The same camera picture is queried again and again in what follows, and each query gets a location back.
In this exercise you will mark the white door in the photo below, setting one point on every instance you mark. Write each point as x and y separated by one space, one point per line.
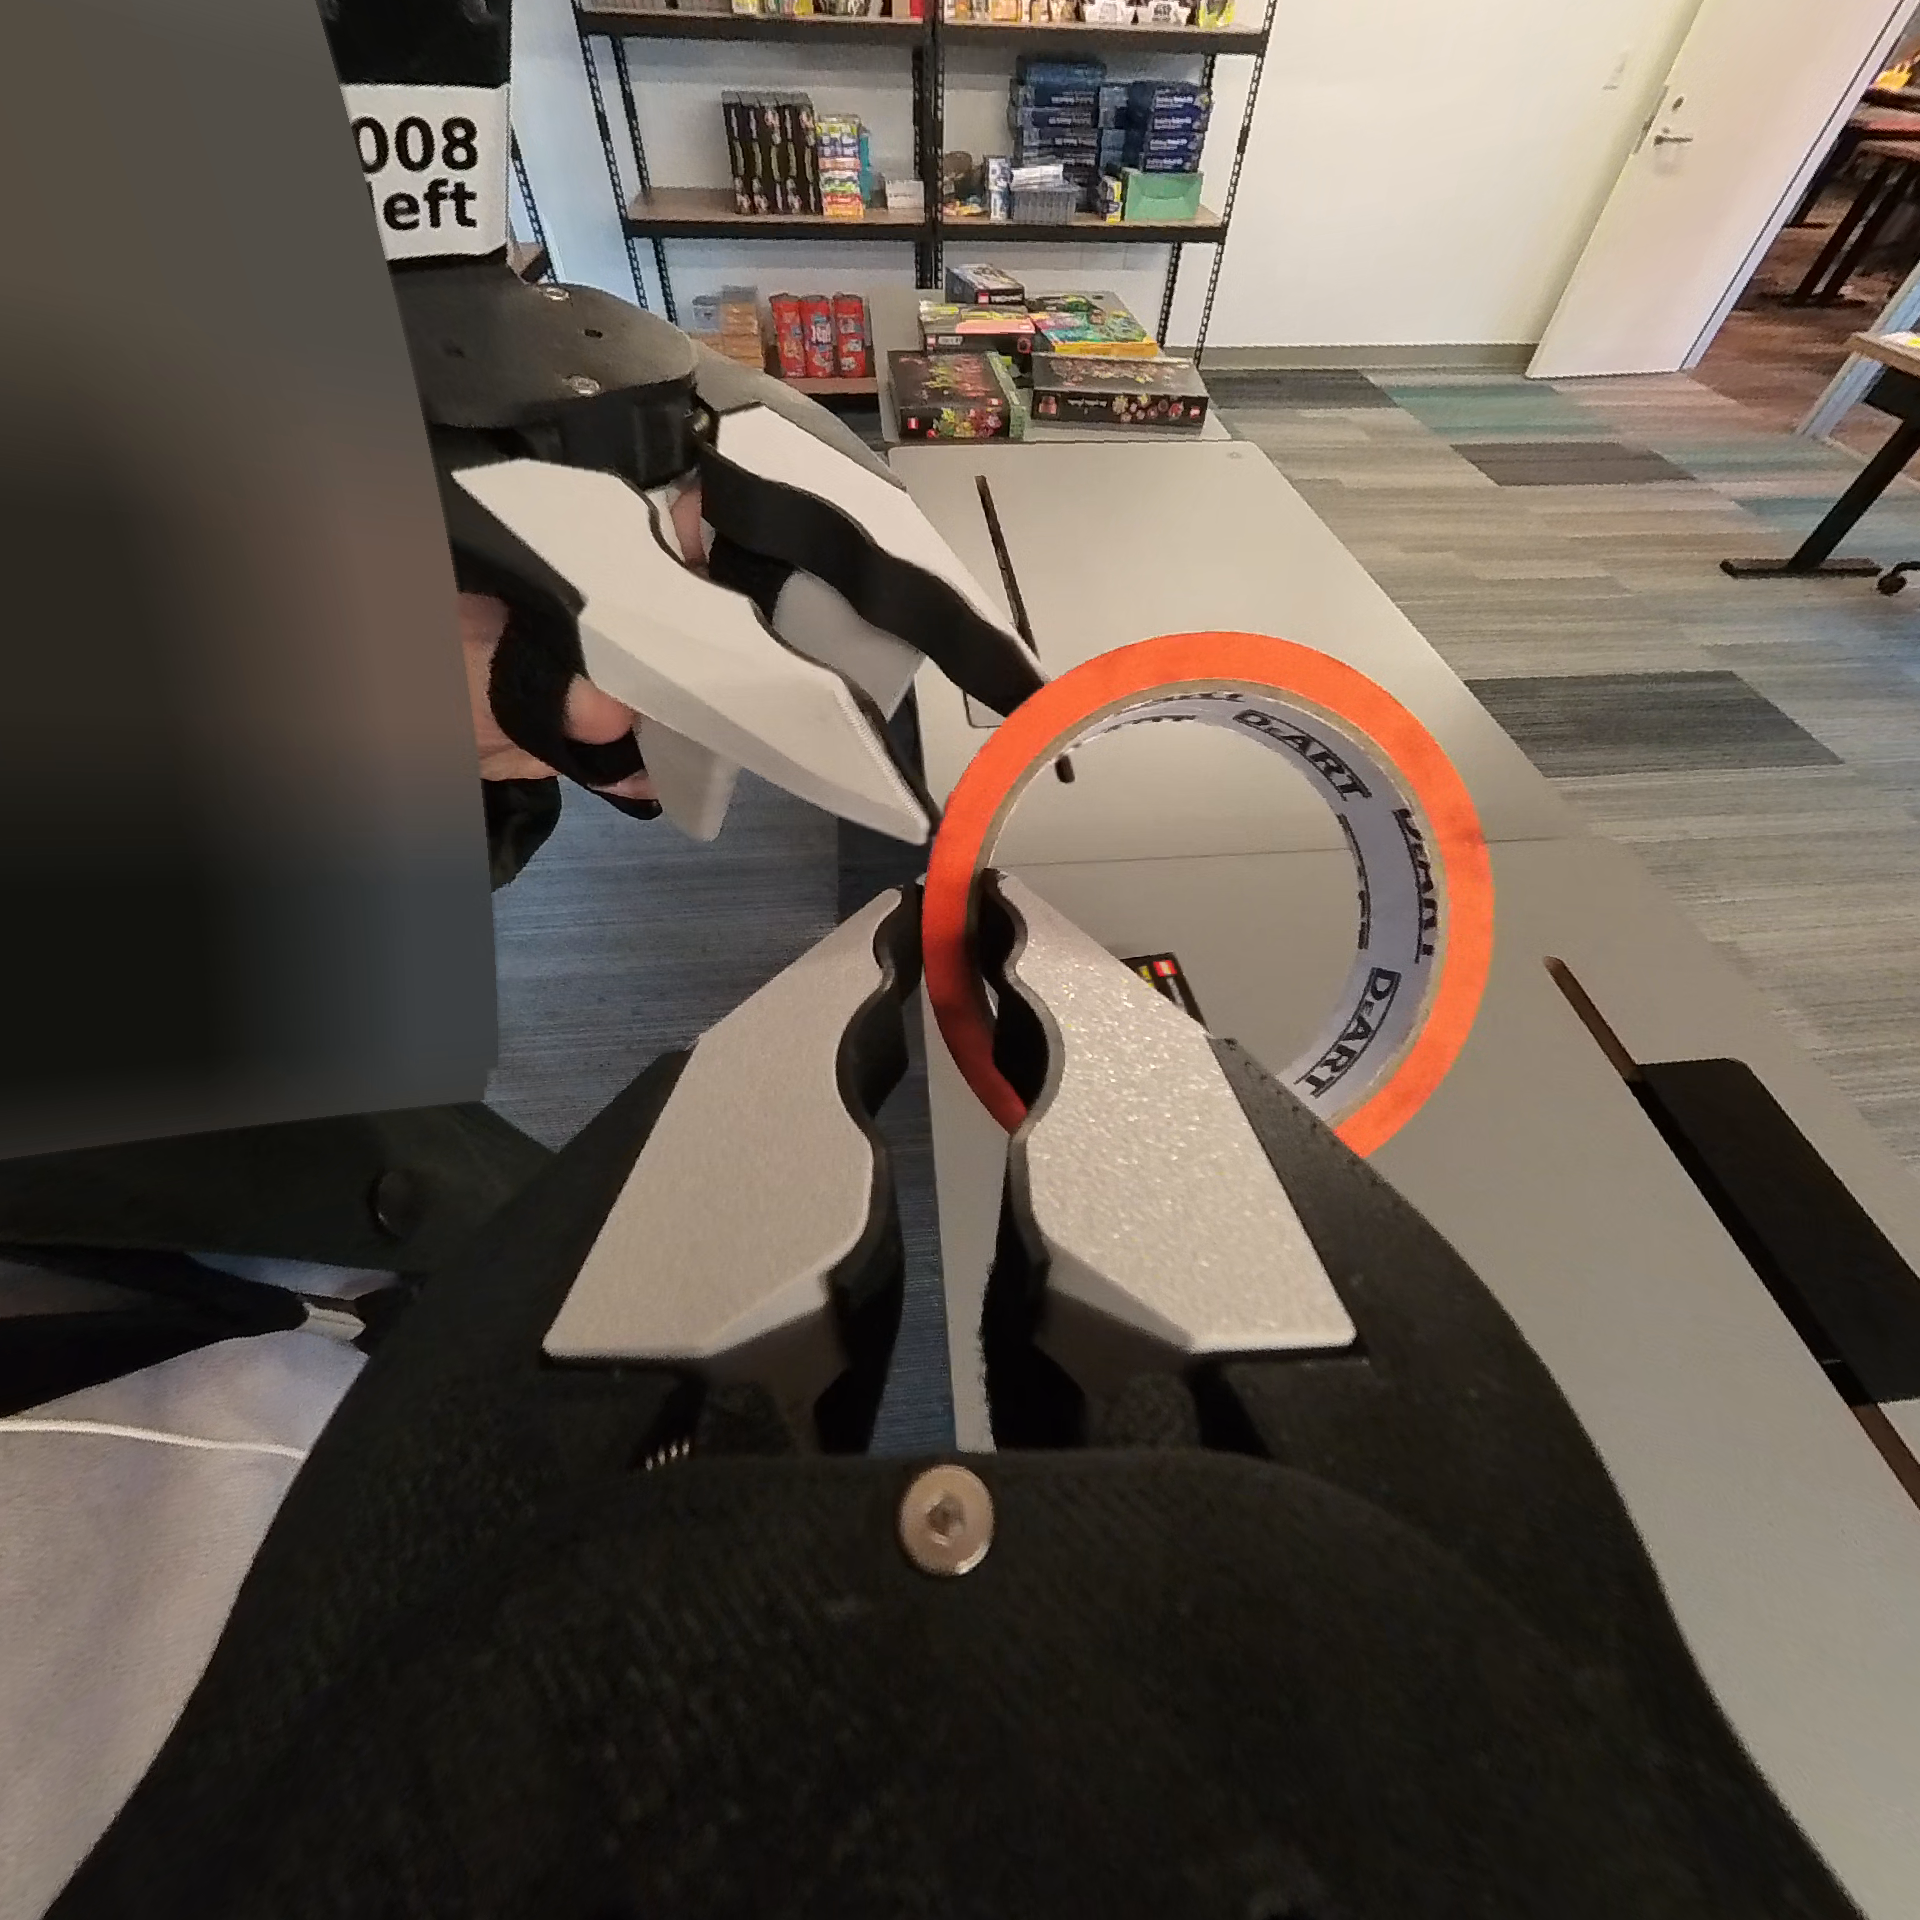
1694 241

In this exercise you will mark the row of dark boxes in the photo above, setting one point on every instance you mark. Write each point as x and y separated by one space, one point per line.
769 149

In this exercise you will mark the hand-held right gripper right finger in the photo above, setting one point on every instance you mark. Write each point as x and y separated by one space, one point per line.
1171 1184

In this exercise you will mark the stack of blue boxes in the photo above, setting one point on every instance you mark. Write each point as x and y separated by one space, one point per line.
1110 112

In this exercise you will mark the small black toy box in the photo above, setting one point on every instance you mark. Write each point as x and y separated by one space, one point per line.
983 285

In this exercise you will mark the person's left hand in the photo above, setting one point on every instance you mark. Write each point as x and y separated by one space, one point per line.
483 735

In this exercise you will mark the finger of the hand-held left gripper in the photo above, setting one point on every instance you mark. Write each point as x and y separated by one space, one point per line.
704 676
856 481

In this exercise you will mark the tan boxes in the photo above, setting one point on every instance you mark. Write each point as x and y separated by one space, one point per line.
728 329

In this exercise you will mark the colourful striped boxes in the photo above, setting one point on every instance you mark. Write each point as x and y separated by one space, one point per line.
842 168

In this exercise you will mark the black metal shelving unit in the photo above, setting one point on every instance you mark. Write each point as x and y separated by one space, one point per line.
930 224

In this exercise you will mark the person's dark jacket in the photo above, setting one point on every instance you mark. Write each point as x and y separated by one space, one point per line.
225 1200

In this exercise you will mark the black box pink flowers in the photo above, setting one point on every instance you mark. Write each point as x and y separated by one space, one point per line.
954 398

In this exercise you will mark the wooden desk black legs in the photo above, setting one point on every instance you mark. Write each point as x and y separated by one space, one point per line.
1861 495

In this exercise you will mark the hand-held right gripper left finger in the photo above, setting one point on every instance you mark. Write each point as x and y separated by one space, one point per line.
721 1200

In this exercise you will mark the wide black toy box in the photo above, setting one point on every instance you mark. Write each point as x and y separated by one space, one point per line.
1118 390

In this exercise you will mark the red canister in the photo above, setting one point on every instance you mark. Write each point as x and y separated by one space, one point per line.
853 335
818 338
784 338

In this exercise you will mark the orange tape roll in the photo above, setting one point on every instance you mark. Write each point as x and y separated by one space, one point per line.
1141 661

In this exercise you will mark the green colourful toy box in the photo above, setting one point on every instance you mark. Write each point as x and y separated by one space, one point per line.
974 327
1094 326

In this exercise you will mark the black flat panel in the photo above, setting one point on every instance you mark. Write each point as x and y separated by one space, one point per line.
1770 1184

